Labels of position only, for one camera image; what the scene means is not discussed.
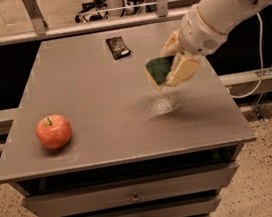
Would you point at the black office chair base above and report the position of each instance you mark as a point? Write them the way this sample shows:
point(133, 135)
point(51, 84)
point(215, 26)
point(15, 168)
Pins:
point(94, 10)

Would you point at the green and yellow sponge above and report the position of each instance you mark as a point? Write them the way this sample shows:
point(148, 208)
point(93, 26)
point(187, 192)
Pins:
point(158, 70)

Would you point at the black snack packet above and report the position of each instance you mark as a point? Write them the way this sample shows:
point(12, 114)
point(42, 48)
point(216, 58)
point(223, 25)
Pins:
point(117, 47)

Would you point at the grey drawer cabinet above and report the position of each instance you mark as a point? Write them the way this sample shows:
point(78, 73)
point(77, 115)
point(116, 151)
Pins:
point(122, 127)

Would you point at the red apple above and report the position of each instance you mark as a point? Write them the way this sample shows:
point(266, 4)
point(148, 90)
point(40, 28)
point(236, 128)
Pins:
point(54, 131)

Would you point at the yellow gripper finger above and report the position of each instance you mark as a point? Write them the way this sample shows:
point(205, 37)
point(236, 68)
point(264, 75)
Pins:
point(182, 69)
point(172, 46)

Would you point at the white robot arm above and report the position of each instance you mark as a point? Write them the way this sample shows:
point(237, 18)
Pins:
point(225, 15)

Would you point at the top grey drawer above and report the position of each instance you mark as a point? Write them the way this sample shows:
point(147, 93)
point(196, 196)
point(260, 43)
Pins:
point(131, 192)

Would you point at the middle grey drawer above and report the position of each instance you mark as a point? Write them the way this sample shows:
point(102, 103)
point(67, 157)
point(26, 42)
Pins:
point(182, 208)

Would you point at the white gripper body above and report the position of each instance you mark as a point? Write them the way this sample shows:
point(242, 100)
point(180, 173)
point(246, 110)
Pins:
point(196, 35)

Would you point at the grey metal railing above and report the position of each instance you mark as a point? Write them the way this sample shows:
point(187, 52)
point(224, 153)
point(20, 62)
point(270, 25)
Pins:
point(32, 20)

